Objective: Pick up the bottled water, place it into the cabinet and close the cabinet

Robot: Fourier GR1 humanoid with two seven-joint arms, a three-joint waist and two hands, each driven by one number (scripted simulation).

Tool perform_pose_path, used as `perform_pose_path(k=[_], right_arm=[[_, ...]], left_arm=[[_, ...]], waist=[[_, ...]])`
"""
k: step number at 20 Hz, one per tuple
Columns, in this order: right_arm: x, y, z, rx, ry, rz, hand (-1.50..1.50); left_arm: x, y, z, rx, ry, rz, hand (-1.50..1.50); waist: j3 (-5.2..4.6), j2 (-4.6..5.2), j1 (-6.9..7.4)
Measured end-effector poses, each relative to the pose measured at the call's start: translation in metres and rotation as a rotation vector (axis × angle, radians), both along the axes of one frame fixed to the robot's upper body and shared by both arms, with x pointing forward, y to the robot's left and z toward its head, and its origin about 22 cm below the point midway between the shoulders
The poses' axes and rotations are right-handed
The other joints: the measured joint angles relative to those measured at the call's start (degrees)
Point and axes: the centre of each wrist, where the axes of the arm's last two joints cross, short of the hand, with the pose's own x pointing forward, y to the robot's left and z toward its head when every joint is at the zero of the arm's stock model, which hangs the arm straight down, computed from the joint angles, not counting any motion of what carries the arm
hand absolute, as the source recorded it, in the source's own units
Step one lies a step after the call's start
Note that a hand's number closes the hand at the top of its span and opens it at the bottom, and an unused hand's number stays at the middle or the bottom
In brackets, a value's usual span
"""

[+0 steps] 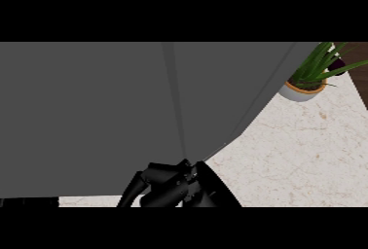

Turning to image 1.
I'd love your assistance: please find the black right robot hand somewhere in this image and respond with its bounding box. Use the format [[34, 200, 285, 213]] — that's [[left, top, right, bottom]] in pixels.
[[117, 158, 244, 208]]

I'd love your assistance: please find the dark grey cabinet door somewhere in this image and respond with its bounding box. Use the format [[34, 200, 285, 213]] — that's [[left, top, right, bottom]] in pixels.
[[0, 41, 186, 199]]

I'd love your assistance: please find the dark grey cabinet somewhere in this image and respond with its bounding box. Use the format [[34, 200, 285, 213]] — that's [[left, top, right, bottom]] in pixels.
[[161, 41, 322, 162]]

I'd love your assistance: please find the black appliance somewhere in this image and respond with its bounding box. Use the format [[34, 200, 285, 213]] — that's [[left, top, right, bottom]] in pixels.
[[0, 196, 60, 208]]

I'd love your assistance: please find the green plant in white pot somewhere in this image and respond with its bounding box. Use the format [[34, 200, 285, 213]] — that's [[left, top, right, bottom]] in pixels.
[[278, 41, 368, 103]]

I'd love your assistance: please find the dark purple round object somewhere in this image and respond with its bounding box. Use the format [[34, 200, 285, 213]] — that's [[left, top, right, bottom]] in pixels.
[[329, 55, 347, 78]]

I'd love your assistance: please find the brown wooden panel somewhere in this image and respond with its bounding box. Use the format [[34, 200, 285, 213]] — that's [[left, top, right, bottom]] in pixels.
[[334, 41, 368, 111]]

